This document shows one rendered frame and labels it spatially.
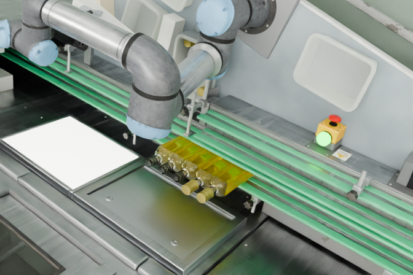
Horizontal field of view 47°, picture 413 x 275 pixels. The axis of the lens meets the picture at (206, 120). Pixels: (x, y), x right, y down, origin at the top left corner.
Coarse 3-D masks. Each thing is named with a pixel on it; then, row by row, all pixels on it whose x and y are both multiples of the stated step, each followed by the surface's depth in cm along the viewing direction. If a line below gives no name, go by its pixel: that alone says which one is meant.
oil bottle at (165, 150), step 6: (180, 138) 166; (162, 144) 160; (168, 144) 161; (174, 144) 162; (180, 144) 162; (186, 144) 164; (156, 150) 158; (162, 150) 157; (168, 150) 158; (174, 150) 159; (162, 156) 157; (168, 156) 157; (162, 162) 158
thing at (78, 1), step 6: (78, 0) 157; (84, 0) 158; (90, 0) 160; (78, 6) 157; (90, 6) 157; (96, 6) 158; (108, 12) 158; (102, 18) 153; (108, 18) 155; (114, 18) 156; (114, 24) 154; (120, 24) 155
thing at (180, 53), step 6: (180, 36) 170; (186, 36) 169; (180, 42) 173; (174, 48) 173; (180, 48) 175; (186, 48) 177; (174, 54) 174; (180, 54) 176; (186, 54) 179; (180, 60) 177; (204, 84) 179; (204, 90) 171; (198, 96) 176; (204, 96) 171; (198, 102) 174
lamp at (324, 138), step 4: (324, 132) 147; (328, 132) 148; (320, 136) 147; (324, 136) 146; (328, 136) 146; (320, 140) 147; (324, 140) 146; (328, 140) 146; (320, 144) 148; (324, 144) 147
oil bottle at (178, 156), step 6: (192, 144) 163; (180, 150) 158; (186, 150) 159; (192, 150) 160; (198, 150) 161; (174, 156) 155; (180, 156) 155; (186, 156) 156; (174, 162) 154; (180, 162) 154; (180, 168) 155
